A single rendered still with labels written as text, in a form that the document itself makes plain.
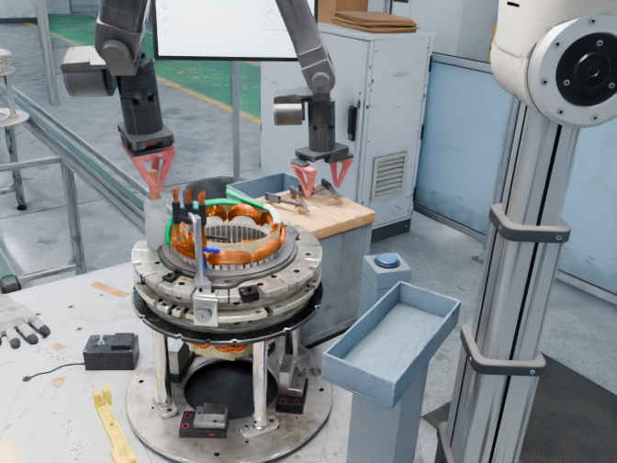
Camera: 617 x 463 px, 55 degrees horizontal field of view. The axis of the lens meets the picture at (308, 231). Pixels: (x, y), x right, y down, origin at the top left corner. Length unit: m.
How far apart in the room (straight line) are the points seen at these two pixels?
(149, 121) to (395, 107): 2.53
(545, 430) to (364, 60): 1.90
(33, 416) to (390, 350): 0.66
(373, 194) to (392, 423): 2.56
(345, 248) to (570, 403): 1.56
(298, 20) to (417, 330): 0.61
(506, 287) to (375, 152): 2.37
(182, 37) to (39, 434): 1.27
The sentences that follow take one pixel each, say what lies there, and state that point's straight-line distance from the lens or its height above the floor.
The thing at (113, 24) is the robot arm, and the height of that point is 1.46.
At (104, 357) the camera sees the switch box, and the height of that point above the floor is 0.81.
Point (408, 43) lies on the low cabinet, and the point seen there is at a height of 1.15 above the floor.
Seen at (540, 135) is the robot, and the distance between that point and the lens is 0.97.
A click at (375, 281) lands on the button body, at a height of 1.01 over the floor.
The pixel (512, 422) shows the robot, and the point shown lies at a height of 0.79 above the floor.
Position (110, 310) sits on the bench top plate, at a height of 0.78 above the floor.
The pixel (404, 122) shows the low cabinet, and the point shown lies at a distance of 3.45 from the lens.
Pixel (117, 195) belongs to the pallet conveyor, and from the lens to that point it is 2.24.
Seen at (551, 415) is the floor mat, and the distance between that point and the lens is 2.54.
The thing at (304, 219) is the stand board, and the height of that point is 1.06.
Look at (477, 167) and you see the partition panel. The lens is 3.50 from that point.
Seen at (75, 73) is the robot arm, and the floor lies 1.39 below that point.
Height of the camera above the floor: 1.56
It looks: 25 degrees down
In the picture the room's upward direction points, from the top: 3 degrees clockwise
